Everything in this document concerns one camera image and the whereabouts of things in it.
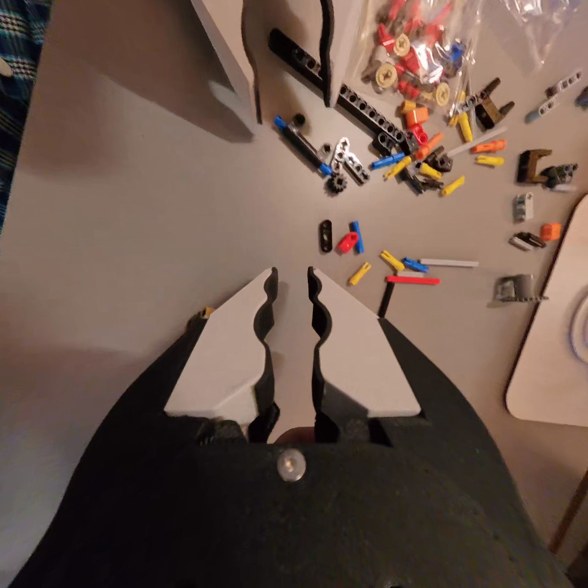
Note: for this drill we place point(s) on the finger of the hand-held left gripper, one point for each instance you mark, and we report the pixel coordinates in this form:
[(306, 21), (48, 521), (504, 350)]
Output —
[(225, 46), (342, 36)]

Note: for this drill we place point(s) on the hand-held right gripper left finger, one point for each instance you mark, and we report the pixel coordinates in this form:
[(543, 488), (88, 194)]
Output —
[(216, 367)]

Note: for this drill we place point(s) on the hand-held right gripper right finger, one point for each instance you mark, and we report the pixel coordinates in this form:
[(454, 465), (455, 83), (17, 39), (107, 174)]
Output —
[(367, 367)]

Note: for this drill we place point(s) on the black axle with blue pins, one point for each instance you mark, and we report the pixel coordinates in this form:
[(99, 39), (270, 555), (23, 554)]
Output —
[(303, 144)]

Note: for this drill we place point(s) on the cluster of black connectors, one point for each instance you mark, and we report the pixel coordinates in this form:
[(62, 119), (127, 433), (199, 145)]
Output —
[(438, 160)]

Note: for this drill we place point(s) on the long black axle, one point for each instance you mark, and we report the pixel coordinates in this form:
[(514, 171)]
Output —
[(387, 298)]

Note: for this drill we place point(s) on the clear bag of small parts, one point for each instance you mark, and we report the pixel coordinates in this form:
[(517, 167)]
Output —
[(413, 50)]

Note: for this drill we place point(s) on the long black beam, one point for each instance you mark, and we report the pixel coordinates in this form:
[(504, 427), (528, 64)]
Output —
[(367, 115)]

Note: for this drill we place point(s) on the yellow axle pin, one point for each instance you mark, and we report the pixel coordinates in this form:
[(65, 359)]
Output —
[(398, 168), (453, 186), (359, 274), (393, 260), (453, 120), (430, 171), (465, 127), (489, 160)]

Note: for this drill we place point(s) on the small tan cylinder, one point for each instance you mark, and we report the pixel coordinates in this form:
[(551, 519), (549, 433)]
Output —
[(407, 106)]

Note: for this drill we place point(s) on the red axle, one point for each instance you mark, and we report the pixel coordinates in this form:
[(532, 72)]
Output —
[(413, 280)]

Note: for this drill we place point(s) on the short light grey axle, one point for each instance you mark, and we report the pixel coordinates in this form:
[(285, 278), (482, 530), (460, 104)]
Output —
[(411, 274)]

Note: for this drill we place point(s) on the orange block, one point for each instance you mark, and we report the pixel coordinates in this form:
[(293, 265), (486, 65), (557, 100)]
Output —
[(417, 117)]

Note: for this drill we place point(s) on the blue long pin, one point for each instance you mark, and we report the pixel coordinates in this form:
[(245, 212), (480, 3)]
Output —
[(415, 265), (388, 160), (357, 236)]

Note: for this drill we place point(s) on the small red liftarm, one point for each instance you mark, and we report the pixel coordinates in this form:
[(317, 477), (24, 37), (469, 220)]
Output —
[(419, 134)]

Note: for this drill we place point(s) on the red axle connector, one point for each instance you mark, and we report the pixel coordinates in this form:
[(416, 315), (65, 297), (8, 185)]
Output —
[(347, 242)]

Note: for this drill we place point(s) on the black two-hole liftarm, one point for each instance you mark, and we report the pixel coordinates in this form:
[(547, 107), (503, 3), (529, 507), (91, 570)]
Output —
[(325, 248)]

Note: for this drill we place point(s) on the long light grey axle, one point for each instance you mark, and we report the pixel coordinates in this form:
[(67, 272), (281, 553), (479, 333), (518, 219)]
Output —
[(450, 262)]

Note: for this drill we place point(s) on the orange axle pin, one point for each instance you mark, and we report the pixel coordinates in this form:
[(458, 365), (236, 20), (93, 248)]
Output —
[(488, 146), (429, 146)]

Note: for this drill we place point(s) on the small black gear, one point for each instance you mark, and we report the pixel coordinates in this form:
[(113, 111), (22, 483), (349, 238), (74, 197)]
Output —
[(336, 184)]

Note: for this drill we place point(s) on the medium light grey axle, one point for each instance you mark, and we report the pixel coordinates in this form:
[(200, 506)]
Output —
[(454, 151)]

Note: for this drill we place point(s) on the grey differential gear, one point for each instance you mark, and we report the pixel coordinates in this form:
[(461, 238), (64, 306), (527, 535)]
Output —
[(519, 287)]

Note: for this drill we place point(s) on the pale rounded board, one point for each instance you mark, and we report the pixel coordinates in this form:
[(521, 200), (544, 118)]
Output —
[(546, 367)]

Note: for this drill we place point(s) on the empty clear plastic bag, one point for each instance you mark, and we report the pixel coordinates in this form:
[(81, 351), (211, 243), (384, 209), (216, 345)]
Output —
[(542, 27)]

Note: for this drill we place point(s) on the black grey connector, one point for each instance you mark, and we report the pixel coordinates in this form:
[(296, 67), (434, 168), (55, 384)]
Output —
[(528, 241)]

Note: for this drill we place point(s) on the blue plaid shirt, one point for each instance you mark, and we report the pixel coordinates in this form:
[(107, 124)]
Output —
[(18, 69)]

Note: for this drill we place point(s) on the light grey thin liftarm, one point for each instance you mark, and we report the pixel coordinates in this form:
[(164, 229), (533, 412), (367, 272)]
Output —
[(542, 110), (564, 82)]

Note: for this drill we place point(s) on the light grey connector block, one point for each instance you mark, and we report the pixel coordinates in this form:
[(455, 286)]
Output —
[(523, 206)]

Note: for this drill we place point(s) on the small orange curved piece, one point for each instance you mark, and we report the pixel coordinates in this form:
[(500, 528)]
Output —
[(550, 232)]

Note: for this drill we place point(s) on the dark grey connector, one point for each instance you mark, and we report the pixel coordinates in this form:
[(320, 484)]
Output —
[(582, 97)]

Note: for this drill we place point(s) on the black perpendicular connector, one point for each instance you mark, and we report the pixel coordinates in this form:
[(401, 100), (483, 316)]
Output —
[(558, 174)]

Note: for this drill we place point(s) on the black bracket piece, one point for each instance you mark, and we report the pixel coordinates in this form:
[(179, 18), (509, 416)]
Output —
[(528, 167), (487, 110)]

